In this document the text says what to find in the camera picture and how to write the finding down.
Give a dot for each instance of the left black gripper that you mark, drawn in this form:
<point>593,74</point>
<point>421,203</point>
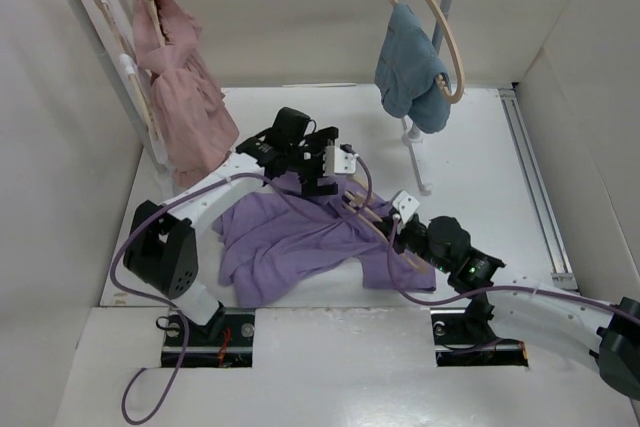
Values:
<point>309,183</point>

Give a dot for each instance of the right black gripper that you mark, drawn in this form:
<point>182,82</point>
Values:
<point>399,231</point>

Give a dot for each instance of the purple t shirt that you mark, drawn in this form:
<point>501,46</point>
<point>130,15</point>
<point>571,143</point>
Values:
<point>272,242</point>

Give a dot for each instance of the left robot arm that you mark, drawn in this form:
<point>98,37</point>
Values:
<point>162,249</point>

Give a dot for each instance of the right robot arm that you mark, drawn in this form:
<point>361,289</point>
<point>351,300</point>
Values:
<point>600,335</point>

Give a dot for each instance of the pink dress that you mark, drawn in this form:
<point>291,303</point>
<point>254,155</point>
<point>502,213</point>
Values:
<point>188,104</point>

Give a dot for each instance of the blue garment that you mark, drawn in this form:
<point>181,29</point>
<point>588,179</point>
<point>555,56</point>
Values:
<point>406,73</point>

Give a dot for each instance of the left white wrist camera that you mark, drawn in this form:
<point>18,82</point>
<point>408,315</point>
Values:
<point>338,162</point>

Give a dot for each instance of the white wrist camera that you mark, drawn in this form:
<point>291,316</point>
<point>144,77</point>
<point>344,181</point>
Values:
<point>404,205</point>
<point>338,162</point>

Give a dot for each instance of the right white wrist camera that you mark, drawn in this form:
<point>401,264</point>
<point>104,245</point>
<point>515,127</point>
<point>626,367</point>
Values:
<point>404,205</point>

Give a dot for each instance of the aluminium rail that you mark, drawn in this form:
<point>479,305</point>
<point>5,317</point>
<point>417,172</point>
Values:
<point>562,273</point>

